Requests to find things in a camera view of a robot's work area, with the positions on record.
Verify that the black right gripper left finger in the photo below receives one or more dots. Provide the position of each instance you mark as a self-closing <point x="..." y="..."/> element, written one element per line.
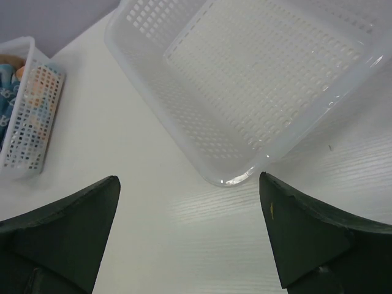
<point x="58" y="248"/>

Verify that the white basket holding towels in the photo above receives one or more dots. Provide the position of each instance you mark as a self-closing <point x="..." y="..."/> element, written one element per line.
<point x="26" y="129"/>

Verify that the orange peach patterned towel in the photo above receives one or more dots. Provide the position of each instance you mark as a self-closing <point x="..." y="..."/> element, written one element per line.
<point x="16" y="62"/>

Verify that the blue polka dot towel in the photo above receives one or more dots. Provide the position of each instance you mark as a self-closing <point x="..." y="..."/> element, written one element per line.
<point x="9" y="90"/>

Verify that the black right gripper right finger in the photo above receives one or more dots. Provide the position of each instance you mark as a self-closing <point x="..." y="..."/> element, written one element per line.
<point x="319" y="248"/>

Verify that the empty white plastic basket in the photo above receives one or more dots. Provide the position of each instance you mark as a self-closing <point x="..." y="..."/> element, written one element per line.
<point x="238" y="85"/>

